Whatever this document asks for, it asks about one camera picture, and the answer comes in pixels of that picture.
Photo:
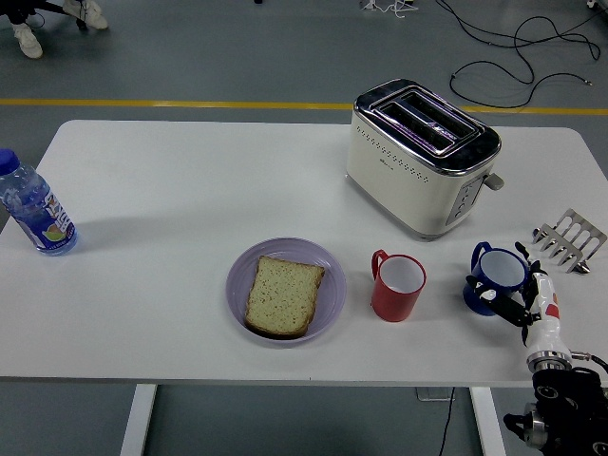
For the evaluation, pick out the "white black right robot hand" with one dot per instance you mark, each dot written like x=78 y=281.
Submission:
x=546 y=328

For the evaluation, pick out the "blue cup white inside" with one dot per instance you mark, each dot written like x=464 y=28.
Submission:
x=501 y=268

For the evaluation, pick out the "red cup white inside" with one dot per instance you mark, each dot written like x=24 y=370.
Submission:
x=392 y=304

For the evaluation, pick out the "slice of bread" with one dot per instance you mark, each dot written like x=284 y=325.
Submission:
x=282 y=297

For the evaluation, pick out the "metal toast rack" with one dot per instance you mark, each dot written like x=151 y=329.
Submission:
x=594 y=226

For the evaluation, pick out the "white table leg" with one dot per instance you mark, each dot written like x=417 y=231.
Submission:
x=489 y=427
x=138 y=423

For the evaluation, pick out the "cream and chrome toaster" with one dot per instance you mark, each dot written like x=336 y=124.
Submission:
x=394 y=190

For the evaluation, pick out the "purple plate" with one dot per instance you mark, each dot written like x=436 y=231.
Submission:
x=330 y=285

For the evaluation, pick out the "water bottle blue cap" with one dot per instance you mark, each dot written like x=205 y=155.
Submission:
x=33 y=209

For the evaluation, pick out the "black office chair base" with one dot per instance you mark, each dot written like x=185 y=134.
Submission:
x=80 y=24

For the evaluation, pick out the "person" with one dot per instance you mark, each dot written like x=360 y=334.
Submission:
x=28 y=43

